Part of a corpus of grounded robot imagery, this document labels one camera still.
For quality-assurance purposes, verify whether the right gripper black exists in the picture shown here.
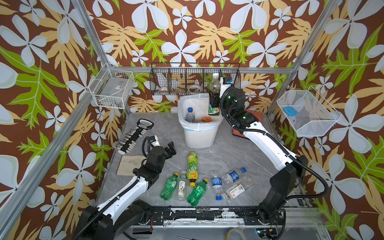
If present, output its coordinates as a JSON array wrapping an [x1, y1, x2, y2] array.
[[210, 89, 237, 123]]

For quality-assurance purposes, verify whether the orange juice bottle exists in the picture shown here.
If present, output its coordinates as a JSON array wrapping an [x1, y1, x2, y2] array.
[[202, 117, 212, 123]]

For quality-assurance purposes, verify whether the blue label water bottle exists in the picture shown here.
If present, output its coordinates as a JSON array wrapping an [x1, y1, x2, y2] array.
[[211, 170, 223, 196], [185, 107, 195, 123]]

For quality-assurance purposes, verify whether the red label soda bottle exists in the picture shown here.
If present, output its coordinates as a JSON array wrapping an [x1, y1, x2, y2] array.
[[208, 73, 221, 116]]

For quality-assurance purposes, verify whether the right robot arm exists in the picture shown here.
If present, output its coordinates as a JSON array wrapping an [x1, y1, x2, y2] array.
[[208, 73, 329, 225]]

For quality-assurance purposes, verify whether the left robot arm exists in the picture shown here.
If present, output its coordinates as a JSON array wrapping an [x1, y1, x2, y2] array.
[[73, 142, 177, 240]]

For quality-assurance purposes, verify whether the clear bin liner bag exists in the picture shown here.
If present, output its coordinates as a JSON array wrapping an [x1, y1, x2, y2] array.
[[178, 93, 224, 132]]

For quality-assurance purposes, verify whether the white plastic trash bin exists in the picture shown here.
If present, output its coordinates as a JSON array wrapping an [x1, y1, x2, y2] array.
[[179, 95, 224, 150]]

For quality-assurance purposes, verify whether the green soda bottle left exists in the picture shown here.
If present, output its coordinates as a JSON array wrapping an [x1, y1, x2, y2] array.
[[160, 172, 179, 201]]

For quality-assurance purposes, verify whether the green soda bottle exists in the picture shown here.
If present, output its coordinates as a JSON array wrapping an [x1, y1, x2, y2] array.
[[160, 172, 179, 201], [187, 179, 209, 207]]

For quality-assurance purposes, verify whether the red plastic tool case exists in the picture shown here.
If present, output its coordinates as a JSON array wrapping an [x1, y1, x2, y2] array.
[[232, 109, 264, 139]]

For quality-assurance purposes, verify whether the black screwdriver bit holder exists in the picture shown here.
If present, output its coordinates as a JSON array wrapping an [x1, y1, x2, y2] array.
[[116, 119, 154, 155]]

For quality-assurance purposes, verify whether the clear tape roll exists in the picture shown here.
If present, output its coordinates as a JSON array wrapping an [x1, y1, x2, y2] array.
[[188, 85, 202, 93]]

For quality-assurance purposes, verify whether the white label drink bottle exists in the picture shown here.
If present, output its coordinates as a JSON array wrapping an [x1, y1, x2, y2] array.
[[176, 170, 188, 201]]

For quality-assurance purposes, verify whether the tall green yellow bottle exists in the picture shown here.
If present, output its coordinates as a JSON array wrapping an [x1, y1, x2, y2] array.
[[187, 152, 199, 188]]

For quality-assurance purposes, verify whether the green soda bottle middle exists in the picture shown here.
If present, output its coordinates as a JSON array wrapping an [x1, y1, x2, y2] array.
[[187, 179, 209, 207]]

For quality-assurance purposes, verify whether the blue object in basket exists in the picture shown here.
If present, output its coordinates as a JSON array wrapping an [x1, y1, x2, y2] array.
[[283, 106, 298, 117]]

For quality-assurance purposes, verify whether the blue label water bottle upright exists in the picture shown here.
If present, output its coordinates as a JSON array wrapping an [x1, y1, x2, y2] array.
[[211, 170, 223, 196]]

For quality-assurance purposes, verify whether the blue cap water bottle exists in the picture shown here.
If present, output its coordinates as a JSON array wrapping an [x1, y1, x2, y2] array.
[[222, 167, 247, 185]]

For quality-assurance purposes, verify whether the white mesh basket right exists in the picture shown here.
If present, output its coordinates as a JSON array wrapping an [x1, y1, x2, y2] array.
[[277, 87, 342, 138]]

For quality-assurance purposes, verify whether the clear bottle white label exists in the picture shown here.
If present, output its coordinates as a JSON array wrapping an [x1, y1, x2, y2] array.
[[216, 184, 253, 201]]

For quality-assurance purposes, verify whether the tape roll foreground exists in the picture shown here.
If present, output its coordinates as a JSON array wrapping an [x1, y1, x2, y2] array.
[[225, 228, 247, 240]]

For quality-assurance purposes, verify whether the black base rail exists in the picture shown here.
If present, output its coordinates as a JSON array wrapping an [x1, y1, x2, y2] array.
[[149, 206, 286, 226]]

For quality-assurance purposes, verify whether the black wire wall basket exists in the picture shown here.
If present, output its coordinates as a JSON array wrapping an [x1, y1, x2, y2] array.
[[150, 63, 241, 96]]

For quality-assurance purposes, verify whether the white wire basket left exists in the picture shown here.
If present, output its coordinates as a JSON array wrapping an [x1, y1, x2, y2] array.
[[89, 64, 135, 109]]

